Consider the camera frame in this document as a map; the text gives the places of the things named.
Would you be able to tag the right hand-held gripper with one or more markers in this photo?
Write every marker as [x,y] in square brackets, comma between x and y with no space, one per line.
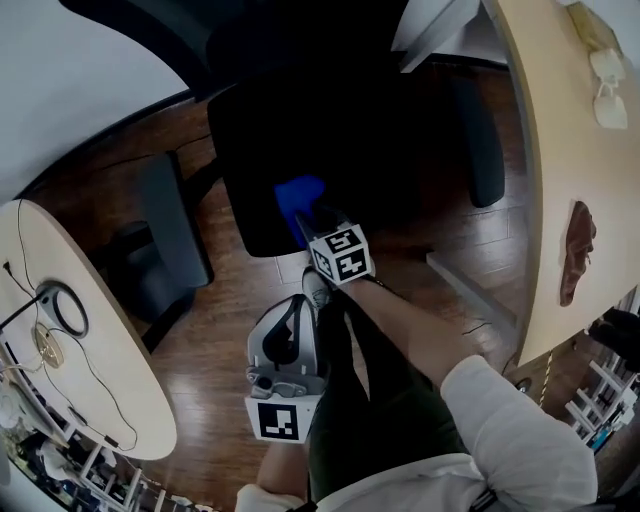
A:
[345,252]

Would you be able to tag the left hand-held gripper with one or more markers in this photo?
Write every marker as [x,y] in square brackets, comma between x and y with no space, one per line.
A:
[277,420]

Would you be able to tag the blue cloth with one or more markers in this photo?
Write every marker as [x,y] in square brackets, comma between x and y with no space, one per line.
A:
[295,192]

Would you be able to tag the black chair seat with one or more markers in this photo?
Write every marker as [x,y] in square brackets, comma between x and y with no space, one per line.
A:
[350,150]

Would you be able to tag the person's left forearm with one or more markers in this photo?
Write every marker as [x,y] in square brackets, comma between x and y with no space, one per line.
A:
[282,470]

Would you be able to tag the person's right forearm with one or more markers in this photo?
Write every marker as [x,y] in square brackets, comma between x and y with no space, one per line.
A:
[400,330]

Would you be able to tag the black chair armrest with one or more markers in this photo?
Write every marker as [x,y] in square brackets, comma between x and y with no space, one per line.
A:
[172,220]
[482,150]

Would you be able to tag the black chair backrest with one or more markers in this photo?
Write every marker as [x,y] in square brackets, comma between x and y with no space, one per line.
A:
[165,35]

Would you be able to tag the person's grey shoe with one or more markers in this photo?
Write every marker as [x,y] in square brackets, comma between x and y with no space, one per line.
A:
[315,287]

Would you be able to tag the person's dark trouser legs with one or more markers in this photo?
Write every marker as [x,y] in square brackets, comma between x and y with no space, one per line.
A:
[365,415]

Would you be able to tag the person's white shirt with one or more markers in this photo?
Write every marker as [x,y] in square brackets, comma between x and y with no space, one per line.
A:
[425,485]

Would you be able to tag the white storage shelf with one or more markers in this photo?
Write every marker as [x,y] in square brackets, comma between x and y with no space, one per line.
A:
[607,395]
[100,475]

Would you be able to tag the brown leather pouch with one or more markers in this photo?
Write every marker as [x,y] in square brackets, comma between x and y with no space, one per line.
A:
[577,250]

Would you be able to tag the brass round desk cap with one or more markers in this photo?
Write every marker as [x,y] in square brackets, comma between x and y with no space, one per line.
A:
[48,346]

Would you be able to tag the white cabinet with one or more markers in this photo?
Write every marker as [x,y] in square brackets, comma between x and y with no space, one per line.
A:
[440,30]

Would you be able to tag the black bag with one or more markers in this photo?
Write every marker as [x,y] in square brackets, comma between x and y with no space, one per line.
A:
[617,337]

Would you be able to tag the white face mask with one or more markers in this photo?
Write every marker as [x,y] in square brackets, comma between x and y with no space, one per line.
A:
[606,65]
[611,110]

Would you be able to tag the beige flat packet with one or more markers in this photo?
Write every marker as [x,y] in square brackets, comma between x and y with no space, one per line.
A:
[595,25]

